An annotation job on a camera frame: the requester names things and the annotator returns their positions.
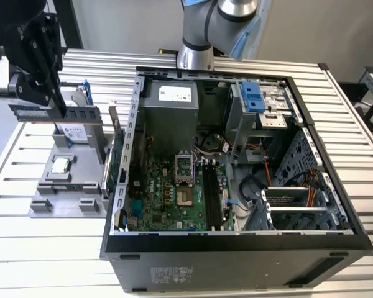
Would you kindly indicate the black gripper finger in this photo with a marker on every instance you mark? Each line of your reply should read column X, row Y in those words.
column 34, row 90
column 57, row 93

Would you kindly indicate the dark RAM stick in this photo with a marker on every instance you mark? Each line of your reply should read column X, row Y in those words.
column 74, row 187
column 81, row 114

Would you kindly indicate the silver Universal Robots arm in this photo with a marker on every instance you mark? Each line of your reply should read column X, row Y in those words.
column 205, row 28

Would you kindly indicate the black RAM slot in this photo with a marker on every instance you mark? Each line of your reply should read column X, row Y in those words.
column 217, row 195
column 209, row 195

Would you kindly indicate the hard disk in blue carrier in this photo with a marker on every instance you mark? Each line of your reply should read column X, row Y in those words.
column 76, row 133

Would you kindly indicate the silver CPU chip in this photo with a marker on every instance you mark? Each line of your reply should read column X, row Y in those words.
column 59, row 166

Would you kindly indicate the grey parts rack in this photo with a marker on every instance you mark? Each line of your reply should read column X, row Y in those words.
column 81, row 167

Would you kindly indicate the green graphics card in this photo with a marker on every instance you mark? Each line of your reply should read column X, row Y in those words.
column 115, row 161

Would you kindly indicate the grey power supply unit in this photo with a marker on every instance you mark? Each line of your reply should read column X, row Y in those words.
column 168, row 124

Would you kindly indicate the black plug yellow tag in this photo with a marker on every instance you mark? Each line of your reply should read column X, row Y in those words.
column 166, row 51

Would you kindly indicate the green motherboard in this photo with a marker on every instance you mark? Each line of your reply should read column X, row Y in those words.
column 161, row 205

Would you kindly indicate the thin locking lever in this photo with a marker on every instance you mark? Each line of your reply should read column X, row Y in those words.
column 194, row 169

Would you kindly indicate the round CPU fan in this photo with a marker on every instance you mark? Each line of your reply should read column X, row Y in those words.
column 213, row 141

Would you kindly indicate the CPU socket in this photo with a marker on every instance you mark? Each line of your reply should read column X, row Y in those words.
column 185, row 196

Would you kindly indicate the blue drive bay latch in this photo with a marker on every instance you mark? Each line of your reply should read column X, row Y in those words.
column 251, row 96

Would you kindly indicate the black PC case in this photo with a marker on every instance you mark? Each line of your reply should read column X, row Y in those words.
column 230, row 267

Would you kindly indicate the grey disk bay cage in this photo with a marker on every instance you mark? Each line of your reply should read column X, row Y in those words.
column 298, row 155

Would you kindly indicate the white silver wrist camera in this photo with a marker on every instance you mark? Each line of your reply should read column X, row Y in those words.
column 0, row 83

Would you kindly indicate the black upright post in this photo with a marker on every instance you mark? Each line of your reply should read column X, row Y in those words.
column 73, row 31

